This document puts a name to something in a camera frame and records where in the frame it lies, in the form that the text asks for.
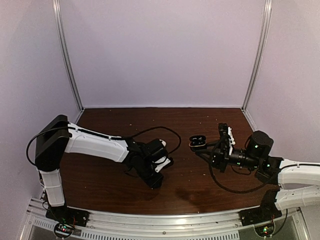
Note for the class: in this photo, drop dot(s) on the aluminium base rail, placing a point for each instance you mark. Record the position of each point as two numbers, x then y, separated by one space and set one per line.
223 225

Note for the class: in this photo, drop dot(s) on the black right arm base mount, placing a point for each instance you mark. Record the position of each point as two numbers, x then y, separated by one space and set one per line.
262 217

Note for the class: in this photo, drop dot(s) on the black earbud charging case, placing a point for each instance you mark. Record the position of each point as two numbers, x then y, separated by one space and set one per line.
194 145

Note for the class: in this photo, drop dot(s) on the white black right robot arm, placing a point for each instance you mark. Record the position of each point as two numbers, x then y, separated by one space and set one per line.
298 182

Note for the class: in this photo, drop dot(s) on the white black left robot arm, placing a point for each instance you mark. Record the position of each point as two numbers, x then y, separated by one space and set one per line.
61 136

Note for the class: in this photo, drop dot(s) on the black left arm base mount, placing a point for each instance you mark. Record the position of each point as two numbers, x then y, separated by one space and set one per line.
67 218

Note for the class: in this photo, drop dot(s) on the white earbud charging case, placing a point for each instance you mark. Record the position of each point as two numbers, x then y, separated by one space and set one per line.
163 142

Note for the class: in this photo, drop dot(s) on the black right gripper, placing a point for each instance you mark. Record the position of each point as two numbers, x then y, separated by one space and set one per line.
220 161

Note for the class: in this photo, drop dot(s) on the left aluminium frame post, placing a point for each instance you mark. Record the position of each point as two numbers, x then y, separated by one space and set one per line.
65 54

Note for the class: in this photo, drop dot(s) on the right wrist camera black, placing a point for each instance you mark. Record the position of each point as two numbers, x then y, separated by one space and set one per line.
227 138

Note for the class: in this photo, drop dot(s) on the right aluminium frame post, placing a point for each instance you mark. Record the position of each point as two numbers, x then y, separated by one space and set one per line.
264 30

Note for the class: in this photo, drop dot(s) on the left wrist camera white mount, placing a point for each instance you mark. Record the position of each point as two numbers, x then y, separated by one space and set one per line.
163 163

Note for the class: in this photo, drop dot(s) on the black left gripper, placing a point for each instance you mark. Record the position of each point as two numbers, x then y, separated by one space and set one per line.
152 183

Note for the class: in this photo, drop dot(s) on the aluminium frame post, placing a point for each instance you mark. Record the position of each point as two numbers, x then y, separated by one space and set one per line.
264 30
65 54

